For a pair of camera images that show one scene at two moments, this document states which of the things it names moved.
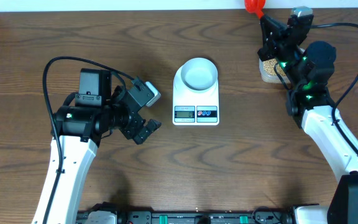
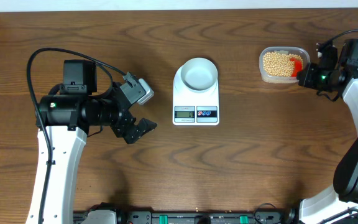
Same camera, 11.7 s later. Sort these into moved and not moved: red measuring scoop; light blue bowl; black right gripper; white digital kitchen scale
Moved: black right gripper; red measuring scoop
Not moved: white digital kitchen scale; light blue bowl
